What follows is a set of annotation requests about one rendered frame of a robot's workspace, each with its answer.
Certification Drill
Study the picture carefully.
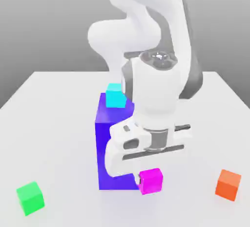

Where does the large blue box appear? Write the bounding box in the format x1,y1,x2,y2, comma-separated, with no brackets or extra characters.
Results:
94,92,141,191

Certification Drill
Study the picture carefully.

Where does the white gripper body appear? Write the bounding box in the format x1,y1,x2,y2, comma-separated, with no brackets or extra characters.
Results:
104,138,188,178

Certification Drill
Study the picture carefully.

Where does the small orange cube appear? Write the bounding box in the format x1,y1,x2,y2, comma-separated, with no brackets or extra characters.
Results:
214,169,242,202

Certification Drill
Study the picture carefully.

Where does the small cyan cube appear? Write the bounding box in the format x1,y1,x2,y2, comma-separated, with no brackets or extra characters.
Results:
105,83,128,109

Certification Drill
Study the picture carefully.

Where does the small magenta cube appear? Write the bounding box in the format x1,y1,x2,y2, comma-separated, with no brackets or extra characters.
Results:
139,168,164,196

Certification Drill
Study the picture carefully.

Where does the small green cube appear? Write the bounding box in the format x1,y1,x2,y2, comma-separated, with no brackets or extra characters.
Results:
16,181,45,217

